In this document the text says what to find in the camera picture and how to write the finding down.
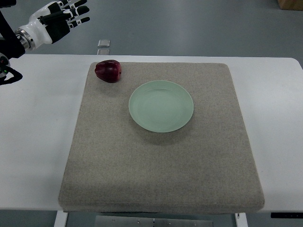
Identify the beige fabric mat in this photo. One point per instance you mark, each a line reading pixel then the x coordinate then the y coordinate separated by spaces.
pixel 206 167

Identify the red apple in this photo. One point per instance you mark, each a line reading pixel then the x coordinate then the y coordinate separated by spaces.
pixel 108 71

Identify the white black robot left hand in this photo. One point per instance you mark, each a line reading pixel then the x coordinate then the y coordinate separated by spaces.
pixel 51 23

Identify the cardboard box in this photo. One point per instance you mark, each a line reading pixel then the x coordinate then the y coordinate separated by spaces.
pixel 291 4

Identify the black table control panel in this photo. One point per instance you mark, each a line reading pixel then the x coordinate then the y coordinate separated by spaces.
pixel 287 215

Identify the silver floor outlet box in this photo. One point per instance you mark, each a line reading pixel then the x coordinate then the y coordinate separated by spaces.
pixel 103 47

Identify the grey metal base plate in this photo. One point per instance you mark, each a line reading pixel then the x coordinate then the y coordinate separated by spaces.
pixel 116 221

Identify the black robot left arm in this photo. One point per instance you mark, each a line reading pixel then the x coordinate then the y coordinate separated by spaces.
pixel 10 47

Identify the green ceramic plate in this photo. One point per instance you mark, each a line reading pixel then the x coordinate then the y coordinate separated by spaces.
pixel 161 106

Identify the white table leg frame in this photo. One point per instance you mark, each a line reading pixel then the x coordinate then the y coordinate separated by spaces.
pixel 61 219

